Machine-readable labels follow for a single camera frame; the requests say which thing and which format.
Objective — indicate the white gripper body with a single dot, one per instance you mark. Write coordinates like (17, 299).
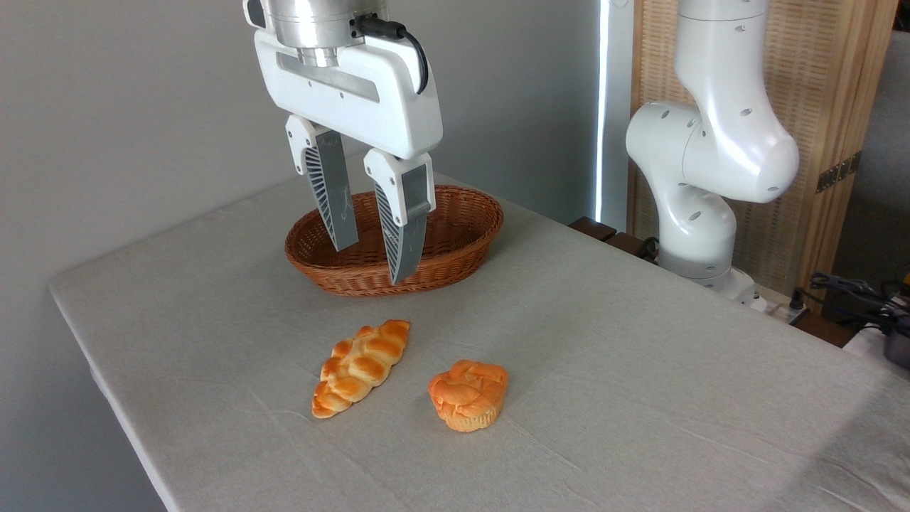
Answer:
(384, 99)

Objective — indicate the braided bread loaf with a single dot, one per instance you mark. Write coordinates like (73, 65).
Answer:
(362, 366)

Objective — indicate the dark brown wooden block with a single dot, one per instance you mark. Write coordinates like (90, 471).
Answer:
(604, 233)

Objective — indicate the grey tablecloth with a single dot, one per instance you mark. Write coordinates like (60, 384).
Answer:
(611, 341)

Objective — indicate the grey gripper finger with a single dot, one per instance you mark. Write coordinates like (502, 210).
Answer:
(407, 227)
(334, 192)

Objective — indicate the brown wicker basket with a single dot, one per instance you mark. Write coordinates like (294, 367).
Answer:
(455, 242)

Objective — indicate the orange muffin bread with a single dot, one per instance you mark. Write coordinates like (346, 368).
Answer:
(468, 395)

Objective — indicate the white power strip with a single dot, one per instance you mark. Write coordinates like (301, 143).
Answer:
(782, 309)

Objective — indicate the white vertical window frame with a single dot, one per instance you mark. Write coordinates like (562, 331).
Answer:
(613, 107)

